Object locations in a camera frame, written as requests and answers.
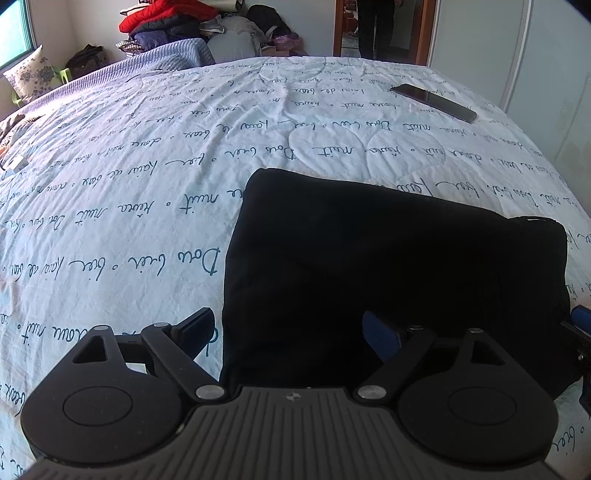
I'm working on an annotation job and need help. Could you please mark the window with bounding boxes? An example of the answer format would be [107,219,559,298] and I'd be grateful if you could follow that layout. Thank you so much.
[0,0,36,71]

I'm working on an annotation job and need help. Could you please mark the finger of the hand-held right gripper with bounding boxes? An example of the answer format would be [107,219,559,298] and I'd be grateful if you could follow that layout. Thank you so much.
[560,305,591,366]

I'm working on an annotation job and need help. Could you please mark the dark smartphone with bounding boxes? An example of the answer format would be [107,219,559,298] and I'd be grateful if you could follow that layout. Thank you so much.
[390,83,478,125]

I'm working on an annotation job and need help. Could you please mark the dark brown bag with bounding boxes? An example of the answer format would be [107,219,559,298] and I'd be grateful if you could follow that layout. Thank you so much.
[65,44,108,79]

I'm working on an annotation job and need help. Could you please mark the red puffer jacket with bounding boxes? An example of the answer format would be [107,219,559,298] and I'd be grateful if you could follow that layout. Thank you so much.
[119,0,206,33]

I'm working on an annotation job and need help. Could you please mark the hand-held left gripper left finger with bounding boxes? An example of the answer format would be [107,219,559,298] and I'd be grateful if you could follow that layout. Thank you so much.
[60,307,227,404]

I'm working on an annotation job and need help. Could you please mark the brown wooden door frame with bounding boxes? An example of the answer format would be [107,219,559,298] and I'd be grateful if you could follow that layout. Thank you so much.
[333,0,437,66]

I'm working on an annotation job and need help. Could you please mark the green plastic chair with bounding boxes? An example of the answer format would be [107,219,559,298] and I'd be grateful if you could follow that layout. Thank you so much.
[11,66,73,105]

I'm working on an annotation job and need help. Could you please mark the floral pillow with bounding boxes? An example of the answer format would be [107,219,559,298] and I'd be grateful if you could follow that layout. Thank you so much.
[3,44,57,103]

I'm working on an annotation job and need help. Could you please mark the frosted glass wardrobe door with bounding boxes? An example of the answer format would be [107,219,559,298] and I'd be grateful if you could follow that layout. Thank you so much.
[427,0,591,185]

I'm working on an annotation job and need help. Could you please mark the white script-printed bed blanket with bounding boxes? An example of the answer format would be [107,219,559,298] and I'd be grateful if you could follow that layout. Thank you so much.
[0,55,591,474]

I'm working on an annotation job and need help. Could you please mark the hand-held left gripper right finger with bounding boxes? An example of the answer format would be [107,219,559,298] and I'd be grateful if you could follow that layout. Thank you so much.
[353,311,522,407]

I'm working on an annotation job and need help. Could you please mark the grey cushion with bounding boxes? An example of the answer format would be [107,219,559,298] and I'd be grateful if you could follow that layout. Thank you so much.
[208,31,262,64]

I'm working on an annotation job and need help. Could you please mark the blue striped blanket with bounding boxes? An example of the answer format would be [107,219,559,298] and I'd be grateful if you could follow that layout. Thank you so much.
[18,38,216,112]

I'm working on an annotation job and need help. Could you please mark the black pants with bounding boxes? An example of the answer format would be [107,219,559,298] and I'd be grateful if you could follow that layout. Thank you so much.
[219,168,583,401]

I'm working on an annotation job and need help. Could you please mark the black bag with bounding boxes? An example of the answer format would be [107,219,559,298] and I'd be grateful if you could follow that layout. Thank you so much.
[246,4,293,40]

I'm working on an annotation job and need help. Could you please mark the purple bag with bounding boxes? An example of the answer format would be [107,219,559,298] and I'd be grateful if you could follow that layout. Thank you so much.
[274,32,308,56]

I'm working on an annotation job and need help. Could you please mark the navy jacket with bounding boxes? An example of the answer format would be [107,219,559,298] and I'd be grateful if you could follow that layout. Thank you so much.
[128,24,209,51]

